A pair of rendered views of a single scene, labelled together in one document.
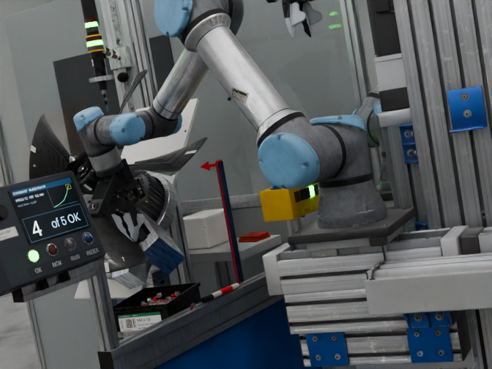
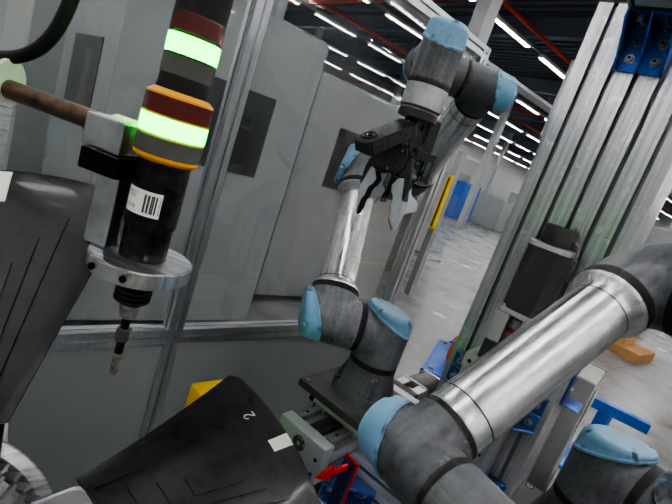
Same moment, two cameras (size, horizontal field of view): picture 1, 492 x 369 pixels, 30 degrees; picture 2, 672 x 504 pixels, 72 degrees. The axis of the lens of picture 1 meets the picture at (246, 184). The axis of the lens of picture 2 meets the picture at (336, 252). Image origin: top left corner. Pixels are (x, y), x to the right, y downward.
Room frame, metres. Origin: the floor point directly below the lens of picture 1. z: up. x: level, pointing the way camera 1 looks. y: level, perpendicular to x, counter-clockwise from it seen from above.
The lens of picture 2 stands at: (2.40, 0.63, 1.58)
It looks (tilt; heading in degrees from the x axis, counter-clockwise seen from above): 13 degrees down; 280
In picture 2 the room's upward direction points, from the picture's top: 19 degrees clockwise
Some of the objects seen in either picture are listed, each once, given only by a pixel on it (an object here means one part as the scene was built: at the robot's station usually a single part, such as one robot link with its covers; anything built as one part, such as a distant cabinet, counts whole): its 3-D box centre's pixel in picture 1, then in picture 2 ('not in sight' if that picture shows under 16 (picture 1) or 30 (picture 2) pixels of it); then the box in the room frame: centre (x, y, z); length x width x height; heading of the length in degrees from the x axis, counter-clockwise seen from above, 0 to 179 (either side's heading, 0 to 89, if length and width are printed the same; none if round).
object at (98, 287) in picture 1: (102, 304); not in sight; (1.94, 0.35, 0.96); 0.03 x 0.03 x 0.20; 56
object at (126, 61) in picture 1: (120, 58); not in sight; (3.21, 0.35, 1.54); 0.10 x 0.07 x 0.08; 1
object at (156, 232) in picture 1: (152, 241); not in sight; (2.58, 0.29, 0.98); 0.20 x 0.16 x 0.20; 146
